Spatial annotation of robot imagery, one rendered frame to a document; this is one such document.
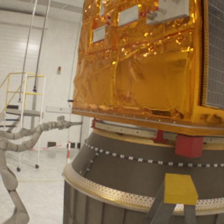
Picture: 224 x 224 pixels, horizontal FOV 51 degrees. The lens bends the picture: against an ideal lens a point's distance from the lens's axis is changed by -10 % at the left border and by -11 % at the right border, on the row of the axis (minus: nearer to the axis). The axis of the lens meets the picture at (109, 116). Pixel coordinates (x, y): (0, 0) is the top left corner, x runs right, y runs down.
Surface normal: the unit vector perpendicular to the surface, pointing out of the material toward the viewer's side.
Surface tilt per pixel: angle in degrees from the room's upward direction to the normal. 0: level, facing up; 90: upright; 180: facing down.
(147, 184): 62
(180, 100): 92
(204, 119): 95
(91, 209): 90
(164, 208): 87
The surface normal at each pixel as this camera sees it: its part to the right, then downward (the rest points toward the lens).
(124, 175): -0.43, -0.49
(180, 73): -0.82, -0.09
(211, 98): 0.51, 0.08
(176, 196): -0.21, 0.01
